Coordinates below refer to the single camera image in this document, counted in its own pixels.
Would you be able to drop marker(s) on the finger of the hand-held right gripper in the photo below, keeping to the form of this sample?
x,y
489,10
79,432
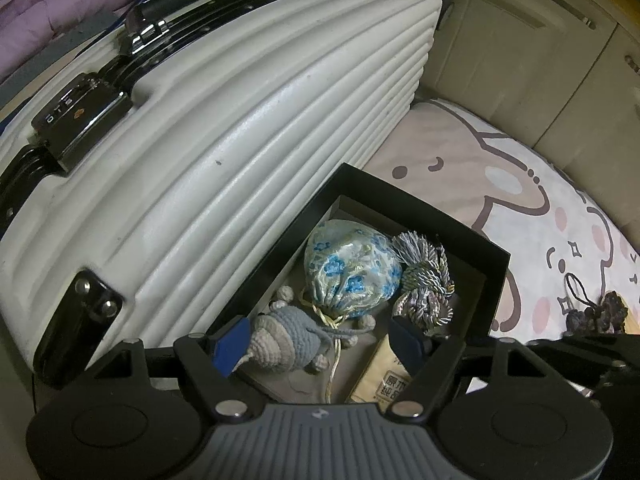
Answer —
x,y
580,347

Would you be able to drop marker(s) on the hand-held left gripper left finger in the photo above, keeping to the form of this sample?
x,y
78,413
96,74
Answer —
x,y
230,347

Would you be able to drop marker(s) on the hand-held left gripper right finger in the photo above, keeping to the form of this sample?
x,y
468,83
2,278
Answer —
x,y
407,347

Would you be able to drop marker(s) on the small yellow carton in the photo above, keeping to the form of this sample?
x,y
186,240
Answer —
x,y
380,375

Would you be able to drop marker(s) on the dark purple crochet charm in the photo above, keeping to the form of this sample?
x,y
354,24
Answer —
x,y
612,310

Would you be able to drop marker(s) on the grey crochet mouse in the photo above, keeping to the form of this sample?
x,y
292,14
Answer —
x,y
295,330

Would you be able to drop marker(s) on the blue floral brocade pouch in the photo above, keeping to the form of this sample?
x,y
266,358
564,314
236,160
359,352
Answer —
x,y
345,265

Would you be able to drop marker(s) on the black rectangular box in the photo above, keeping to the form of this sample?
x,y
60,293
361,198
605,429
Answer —
x,y
425,220

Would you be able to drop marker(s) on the printed cartoon blanket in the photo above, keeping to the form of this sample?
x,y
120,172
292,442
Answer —
x,y
500,175

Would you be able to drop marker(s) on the white ribbed suitcase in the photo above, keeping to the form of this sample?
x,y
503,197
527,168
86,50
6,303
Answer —
x,y
225,135

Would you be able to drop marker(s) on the cream cabinet door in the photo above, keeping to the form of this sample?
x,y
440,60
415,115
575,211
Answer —
x,y
500,70
600,135

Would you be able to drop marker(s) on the cream cabinet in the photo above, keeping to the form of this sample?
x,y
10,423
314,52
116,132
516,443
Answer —
x,y
500,60

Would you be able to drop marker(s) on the purple quilt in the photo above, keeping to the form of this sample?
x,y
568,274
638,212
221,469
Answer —
x,y
40,15

